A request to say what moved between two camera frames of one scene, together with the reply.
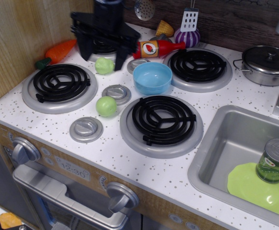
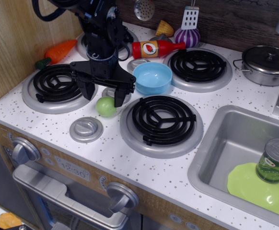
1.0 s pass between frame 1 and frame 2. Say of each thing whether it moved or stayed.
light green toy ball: stayed
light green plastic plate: stayed
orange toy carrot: stayed
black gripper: moved
